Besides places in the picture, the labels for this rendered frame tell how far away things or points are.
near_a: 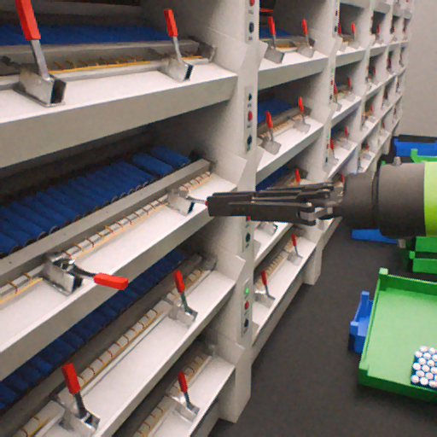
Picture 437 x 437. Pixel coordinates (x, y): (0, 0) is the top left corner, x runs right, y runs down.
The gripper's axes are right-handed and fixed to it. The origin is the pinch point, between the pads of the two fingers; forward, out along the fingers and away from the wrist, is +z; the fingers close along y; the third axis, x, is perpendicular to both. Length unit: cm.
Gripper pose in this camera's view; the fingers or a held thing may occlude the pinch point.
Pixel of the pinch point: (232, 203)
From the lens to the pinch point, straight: 74.0
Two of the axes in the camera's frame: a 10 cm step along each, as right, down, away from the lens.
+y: 4.0, -3.1, 8.7
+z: -9.1, 0.1, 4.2
